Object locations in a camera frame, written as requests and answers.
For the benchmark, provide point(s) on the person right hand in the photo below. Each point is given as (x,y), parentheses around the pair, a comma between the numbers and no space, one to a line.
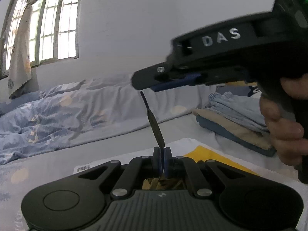
(286,136)

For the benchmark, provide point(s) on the panda print pillow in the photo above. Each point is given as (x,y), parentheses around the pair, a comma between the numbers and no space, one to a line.
(240,88)

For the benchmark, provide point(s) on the folded light blue jeans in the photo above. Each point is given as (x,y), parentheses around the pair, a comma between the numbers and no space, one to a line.
(242,110)

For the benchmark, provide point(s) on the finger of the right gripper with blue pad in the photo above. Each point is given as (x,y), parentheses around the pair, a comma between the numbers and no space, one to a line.
(154,77)
(187,80)

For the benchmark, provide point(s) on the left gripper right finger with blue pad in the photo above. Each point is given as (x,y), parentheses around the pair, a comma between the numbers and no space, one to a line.
(188,171)

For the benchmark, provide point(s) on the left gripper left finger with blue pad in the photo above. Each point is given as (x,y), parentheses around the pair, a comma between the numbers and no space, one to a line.
(133,176)

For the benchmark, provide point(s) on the patterned window curtain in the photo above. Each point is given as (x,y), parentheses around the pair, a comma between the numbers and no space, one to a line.
(20,68)

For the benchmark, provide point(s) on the white yellow plastic mailer bag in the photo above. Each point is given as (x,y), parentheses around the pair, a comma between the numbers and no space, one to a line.
(192,153)

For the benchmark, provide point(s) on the window with bars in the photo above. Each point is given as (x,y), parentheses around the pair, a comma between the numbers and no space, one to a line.
(53,31)

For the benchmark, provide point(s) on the beige brown sneaker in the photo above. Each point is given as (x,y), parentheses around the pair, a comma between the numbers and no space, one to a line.
(162,183)

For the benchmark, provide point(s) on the folded beige garment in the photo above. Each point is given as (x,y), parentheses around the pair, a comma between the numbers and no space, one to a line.
(224,122)

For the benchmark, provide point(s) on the blue printed bed sheet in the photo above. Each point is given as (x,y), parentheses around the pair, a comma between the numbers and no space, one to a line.
(181,134)

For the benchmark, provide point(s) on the crumpled blue duvet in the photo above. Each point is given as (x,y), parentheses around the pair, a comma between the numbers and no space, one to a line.
(90,110)

